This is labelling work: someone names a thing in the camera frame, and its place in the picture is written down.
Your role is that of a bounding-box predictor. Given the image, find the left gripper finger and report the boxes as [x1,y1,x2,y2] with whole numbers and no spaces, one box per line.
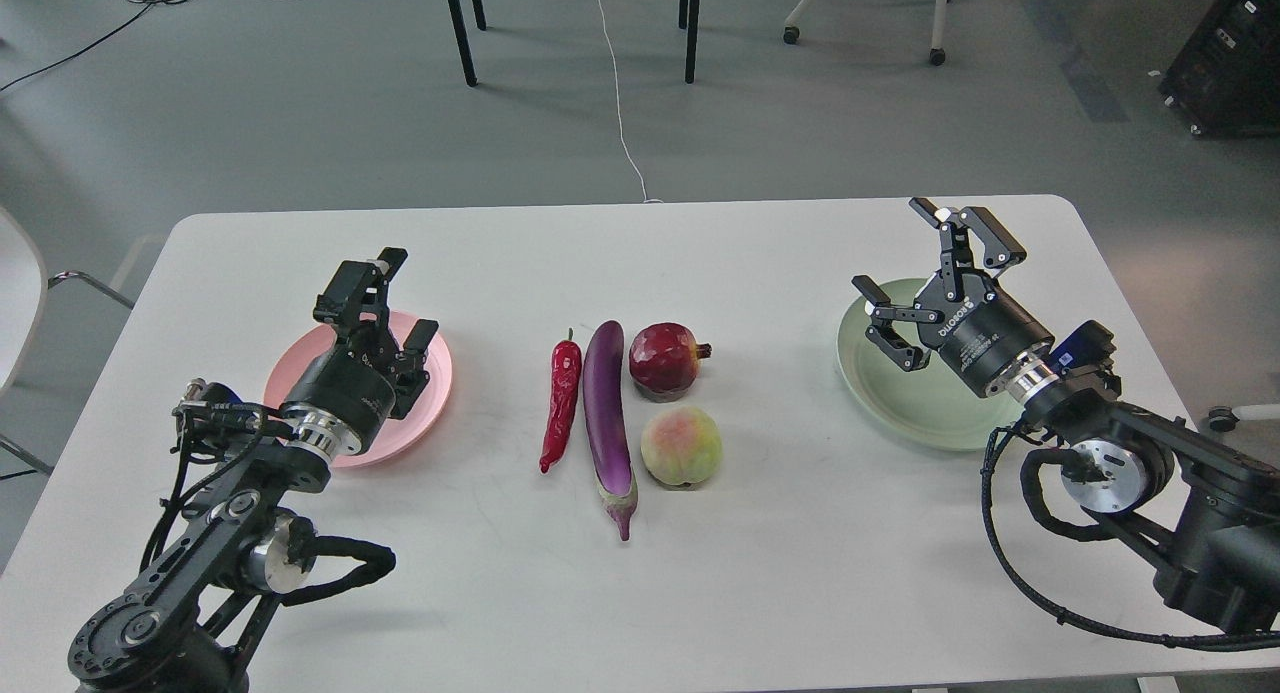
[388,319,439,419]
[314,249,408,336]

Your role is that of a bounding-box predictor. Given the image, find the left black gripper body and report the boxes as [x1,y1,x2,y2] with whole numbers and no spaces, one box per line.
[279,313,417,459]

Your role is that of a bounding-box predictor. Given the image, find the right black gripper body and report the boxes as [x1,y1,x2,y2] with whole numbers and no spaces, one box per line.
[915,273,1053,398]

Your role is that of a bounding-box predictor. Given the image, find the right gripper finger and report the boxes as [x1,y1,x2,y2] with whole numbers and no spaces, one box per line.
[908,197,1028,295]
[852,275,941,371]

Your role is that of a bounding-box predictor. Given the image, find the purple eggplant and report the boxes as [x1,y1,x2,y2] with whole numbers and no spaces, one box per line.
[582,320,637,542]

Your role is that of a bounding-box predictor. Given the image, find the red pomegranate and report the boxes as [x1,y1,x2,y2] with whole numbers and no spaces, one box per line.
[627,322,713,402]

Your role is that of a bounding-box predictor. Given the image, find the green pink peach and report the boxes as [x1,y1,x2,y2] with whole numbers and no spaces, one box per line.
[640,406,724,487]

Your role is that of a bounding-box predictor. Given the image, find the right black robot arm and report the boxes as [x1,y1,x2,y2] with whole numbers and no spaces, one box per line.
[852,197,1279,652]

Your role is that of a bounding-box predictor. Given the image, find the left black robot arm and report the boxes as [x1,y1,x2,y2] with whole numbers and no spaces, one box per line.
[67,249,439,692]

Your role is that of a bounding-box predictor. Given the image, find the pink plate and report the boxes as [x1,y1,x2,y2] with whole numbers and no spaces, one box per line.
[262,325,453,470]

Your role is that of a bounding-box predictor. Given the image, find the green plate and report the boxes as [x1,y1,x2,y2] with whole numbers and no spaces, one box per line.
[836,296,1021,453]

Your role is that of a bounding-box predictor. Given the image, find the red chili pepper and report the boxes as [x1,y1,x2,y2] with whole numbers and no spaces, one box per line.
[538,328,582,474]

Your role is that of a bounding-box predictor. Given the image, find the caster wheel right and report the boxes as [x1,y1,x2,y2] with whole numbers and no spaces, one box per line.
[1206,404,1280,433]

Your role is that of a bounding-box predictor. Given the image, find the white rolling chair base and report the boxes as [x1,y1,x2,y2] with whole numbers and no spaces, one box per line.
[780,0,952,67]

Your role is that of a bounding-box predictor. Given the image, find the black equipment case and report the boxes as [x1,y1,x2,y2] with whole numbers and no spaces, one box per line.
[1158,0,1279,138]

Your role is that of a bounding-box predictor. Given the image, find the white chair left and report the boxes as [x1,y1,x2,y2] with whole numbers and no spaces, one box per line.
[0,206,136,477]

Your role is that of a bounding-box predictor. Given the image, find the black table legs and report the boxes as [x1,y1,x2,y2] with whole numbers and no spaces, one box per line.
[440,0,703,88]

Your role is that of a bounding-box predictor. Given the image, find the white cable on floor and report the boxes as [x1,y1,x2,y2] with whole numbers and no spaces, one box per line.
[582,0,663,205]

